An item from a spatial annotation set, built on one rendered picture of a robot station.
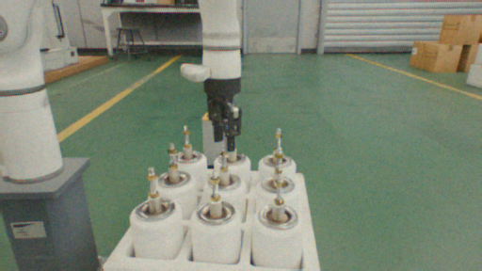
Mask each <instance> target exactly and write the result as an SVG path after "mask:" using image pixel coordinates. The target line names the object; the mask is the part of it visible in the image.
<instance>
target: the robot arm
mask: <svg viewBox="0 0 482 271"><path fill-rule="evenodd" d="M35 2H36V0H0V168H1V171H2V176H3V179H4V181H5V182H12V183H15V184H19V185H26V184H32V183H39V182H43V181H48V180H50V179H52V178H53V177H55V176H57V175H59V174H60V173H61V172H62V171H63V170H64V163H63V159H62V156H61V153H60V146H59V143H58V140H57V136H56V127H55V124H54V121H53V118H52V111H51V107H50V105H49V101H48V94H47V91H46V88H45V85H44V81H43V67H42V59H41V55H40V48H39V45H38V41H37V36H36V30H35V27H34V25H33V23H32V20H31V18H30V13H31V11H32V8H33V7H34V4H35ZM198 2H199V6H200V11H201V21H202V42H203V56H202V65H191V64H183V65H182V67H181V72H182V76H184V77H185V78H186V79H188V80H190V81H192V82H201V81H203V88H204V92H205V93H207V96H206V98H207V106H208V116H209V117H208V119H209V120H211V123H212V126H213V140H214V141H215V142H222V140H223V132H224V135H225V136H224V143H225V153H226V154H230V153H234V152H235V137H236V136H241V114H242V109H241V106H240V107H235V102H234V95H235V94H237V93H240V91H241V56H240V50H239V49H240V42H239V34H240V33H239V24H238V19H237V18H236V0H198ZM225 120H228V121H225ZM227 125H228V129H227Z"/></svg>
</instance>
